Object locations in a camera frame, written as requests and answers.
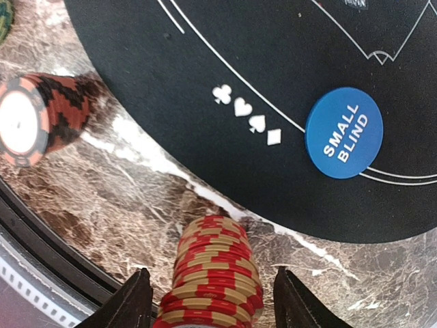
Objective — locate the blue small blind button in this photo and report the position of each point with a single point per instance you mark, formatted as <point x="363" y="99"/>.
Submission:
<point x="344" y="132"/>

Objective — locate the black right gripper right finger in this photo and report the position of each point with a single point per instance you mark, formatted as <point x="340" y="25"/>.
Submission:
<point x="296" y="306"/>

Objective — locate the red 5 chip stack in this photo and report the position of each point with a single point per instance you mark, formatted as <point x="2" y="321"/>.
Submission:
<point x="215" y="279"/>

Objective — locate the white cable duct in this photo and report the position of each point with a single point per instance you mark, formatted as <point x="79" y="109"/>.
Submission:
<point x="36" y="298"/>

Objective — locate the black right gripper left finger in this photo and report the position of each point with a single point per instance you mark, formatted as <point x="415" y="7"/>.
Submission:
<point x="129" y="307"/>

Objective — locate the round black poker mat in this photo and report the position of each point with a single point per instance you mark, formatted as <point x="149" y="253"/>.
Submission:
<point x="226" y="88"/>

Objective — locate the green chip stack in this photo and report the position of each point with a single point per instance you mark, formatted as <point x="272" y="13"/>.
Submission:
<point x="6" y="19"/>

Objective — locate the black front table rail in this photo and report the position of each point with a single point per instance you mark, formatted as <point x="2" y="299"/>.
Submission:
<point x="63" y="275"/>

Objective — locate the black orange 100 chip stack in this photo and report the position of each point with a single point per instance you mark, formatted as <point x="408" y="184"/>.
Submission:
<point x="40" y="113"/>

